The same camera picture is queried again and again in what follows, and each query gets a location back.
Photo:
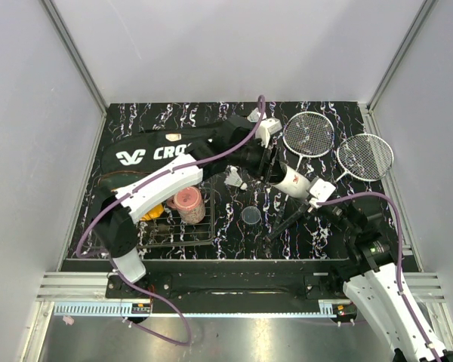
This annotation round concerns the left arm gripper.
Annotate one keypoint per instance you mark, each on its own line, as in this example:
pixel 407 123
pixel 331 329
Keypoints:
pixel 265 166

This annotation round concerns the yellow cloth item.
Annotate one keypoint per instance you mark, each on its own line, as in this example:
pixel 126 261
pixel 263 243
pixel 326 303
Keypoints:
pixel 154 213

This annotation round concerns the badminton racket far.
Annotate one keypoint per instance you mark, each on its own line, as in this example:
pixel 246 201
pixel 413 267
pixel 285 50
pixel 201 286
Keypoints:
pixel 365 157

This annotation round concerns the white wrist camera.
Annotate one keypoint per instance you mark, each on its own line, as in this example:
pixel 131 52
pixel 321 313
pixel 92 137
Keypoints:
pixel 268 127
pixel 320 191

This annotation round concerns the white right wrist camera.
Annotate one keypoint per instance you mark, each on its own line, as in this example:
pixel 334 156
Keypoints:
pixel 320 191

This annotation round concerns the white shuttlecock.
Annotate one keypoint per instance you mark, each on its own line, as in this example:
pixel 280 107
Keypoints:
pixel 254 115
pixel 234 179

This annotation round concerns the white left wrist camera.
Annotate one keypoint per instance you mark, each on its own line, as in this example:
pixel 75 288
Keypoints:
pixel 268 127

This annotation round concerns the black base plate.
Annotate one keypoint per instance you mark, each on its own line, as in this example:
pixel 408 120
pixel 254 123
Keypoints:
pixel 176 285

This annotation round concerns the badminton racket near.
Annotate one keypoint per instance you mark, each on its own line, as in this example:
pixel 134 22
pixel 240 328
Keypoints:
pixel 308 135

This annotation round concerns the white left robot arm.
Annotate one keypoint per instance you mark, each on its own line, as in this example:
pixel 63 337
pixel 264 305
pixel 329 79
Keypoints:
pixel 234 142

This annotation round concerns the black racket bag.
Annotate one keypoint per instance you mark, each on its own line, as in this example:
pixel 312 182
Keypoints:
pixel 150 150

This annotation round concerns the green round object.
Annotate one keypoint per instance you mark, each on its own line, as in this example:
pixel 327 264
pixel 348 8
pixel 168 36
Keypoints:
pixel 118 179

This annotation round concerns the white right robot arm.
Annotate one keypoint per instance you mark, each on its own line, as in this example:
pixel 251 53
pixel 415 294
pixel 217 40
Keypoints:
pixel 372 281

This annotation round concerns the white shuttlecock tube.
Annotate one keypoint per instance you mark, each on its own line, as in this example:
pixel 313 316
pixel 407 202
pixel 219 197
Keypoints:
pixel 292 183

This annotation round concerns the clear tube lid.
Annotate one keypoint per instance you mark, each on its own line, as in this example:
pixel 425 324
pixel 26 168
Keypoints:
pixel 251 215

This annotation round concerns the badminton racket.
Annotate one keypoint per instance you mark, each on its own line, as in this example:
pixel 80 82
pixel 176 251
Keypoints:
pixel 365 157
pixel 308 135

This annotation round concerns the aluminium frame rail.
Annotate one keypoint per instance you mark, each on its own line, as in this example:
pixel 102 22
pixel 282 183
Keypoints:
pixel 73 286

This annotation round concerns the pink patterned mug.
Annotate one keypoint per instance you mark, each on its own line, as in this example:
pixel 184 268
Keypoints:
pixel 189 204

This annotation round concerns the wire rack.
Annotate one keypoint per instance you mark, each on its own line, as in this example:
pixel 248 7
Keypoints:
pixel 170 231

